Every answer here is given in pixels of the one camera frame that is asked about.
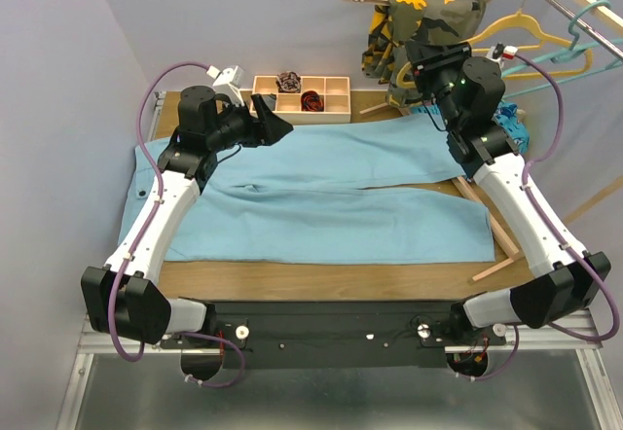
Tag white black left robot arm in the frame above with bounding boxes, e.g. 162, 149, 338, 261
81, 86, 293, 347

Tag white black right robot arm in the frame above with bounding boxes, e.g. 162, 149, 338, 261
405, 40, 611, 344

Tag patterned pink black sock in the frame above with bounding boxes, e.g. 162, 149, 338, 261
275, 71, 302, 93

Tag wooden clothes rack frame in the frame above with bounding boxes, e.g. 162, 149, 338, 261
359, 0, 623, 283

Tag wooden compartment tray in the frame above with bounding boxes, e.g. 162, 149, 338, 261
252, 75, 351, 125

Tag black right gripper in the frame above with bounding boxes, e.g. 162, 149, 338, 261
403, 38, 471, 133

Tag aluminium table edge rail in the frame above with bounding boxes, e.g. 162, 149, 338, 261
104, 90, 167, 300

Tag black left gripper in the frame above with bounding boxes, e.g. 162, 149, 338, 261
207, 93, 293, 152

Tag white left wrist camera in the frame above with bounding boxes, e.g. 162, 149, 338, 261
206, 65, 244, 106

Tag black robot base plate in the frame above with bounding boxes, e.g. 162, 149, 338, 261
208, 300, 506, 369

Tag teal plastic hanger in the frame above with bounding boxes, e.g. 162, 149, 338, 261
500, 0, 623, 95

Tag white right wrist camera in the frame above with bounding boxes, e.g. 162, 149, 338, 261
486, 43, 518, 65

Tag yellow plastic hanger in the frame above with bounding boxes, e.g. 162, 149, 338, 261
396, 10, 593, 89

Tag orange black rolled sock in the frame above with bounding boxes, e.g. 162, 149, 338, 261
301, 90, 324, 113

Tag aluminium front frame rail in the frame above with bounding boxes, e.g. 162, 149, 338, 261
56, 309, 607, 429

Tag blue shark print shorts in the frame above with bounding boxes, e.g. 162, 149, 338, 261
409, 101, 530, 154

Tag metal hanging rod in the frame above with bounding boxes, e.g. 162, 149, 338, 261
544, 0, 622, 60

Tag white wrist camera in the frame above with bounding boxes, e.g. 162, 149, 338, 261
486, 43, 518, 65
206, 65, 244, 106

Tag camouflage shorts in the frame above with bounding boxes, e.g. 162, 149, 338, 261
361, 0, 487, 108

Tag grey rolled sock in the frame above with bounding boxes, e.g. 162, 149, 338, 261
259, 93, 276, 111

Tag light blue trousers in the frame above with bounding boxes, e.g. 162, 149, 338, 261
117, 113, 496, 266

